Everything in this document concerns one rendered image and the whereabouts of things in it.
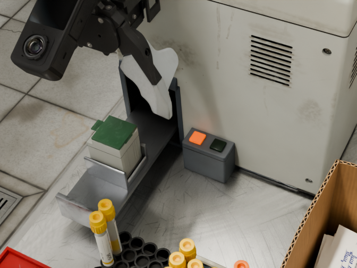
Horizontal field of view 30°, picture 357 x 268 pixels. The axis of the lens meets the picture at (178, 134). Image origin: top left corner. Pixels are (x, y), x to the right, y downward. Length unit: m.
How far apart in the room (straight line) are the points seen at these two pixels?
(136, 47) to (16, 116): 1.60
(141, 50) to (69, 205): 0.23
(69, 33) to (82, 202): 0.26
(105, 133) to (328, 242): 0.27
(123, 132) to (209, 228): 0.16
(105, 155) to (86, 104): 1.43
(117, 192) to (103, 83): 1.48
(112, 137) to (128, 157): 0.03
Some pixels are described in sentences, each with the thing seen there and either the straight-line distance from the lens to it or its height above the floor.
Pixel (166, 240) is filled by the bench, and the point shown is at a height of 0.87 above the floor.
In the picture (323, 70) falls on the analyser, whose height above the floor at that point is 1.08.
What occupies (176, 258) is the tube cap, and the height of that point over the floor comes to 0.99.
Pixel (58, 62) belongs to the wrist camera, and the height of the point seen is 1.16.
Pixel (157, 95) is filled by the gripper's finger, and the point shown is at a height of 1.07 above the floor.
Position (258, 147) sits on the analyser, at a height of 0.93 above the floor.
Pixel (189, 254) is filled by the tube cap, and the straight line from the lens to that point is 0.65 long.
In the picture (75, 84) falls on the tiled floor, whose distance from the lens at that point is 2.27.
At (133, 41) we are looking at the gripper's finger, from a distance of 0.63.
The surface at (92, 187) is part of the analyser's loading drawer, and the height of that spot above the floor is 0.92.
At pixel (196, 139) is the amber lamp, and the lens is 0.81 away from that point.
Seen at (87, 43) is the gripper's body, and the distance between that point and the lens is 0.67.
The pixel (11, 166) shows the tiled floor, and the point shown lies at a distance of 2.08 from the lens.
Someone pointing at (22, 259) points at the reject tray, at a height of 0.88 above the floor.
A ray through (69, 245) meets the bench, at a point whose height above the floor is 0.88.
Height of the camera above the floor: 1.54
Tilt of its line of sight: 48 degrees down
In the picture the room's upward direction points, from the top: 5 degrees counter-clockwise
